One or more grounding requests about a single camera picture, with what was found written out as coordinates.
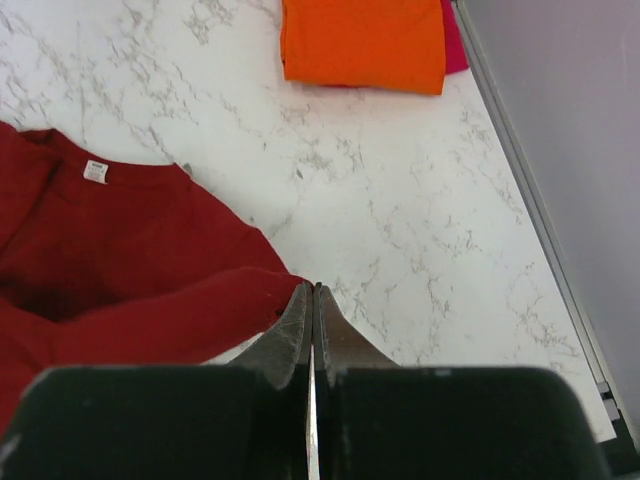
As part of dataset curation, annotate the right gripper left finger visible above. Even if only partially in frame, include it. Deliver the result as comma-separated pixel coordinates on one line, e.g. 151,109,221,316
1,284,312,479

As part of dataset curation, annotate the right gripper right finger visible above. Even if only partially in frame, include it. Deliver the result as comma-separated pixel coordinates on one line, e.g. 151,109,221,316
313,284,611,479

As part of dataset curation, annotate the dark red t-shirt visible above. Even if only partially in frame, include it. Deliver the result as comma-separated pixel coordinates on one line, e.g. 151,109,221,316
1,124,301,424

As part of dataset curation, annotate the folded pink t-shirt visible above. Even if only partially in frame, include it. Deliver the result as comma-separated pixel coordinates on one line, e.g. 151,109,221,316
440,0,469,75

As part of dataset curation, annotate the folded orange t-shirt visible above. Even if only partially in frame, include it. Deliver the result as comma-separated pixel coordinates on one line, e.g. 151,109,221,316
280,1,446,95

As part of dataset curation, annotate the right aluminium frame post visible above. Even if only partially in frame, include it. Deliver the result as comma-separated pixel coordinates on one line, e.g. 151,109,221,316
454,1,639,452

